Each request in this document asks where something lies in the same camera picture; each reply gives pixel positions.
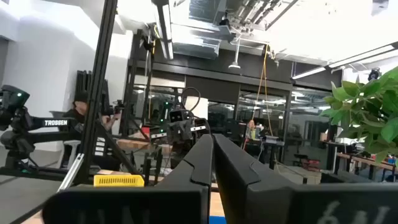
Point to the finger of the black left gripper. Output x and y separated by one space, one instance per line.
187 130
175 131

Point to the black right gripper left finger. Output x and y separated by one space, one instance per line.
174 199

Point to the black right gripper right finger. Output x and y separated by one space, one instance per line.
248 199

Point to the yellow slotted plastic basket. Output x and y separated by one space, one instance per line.
118 181

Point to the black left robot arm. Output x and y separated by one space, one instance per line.
53 123

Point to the white board panel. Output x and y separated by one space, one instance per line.
199 105

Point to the white pendant lamp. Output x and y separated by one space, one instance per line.
234 66

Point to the person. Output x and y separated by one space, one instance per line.
80 110

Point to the black linear ceiling light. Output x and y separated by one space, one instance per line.
357 59
163 28

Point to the green potted plant black pot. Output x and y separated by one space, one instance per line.
373 109

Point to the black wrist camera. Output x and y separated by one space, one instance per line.
176 116

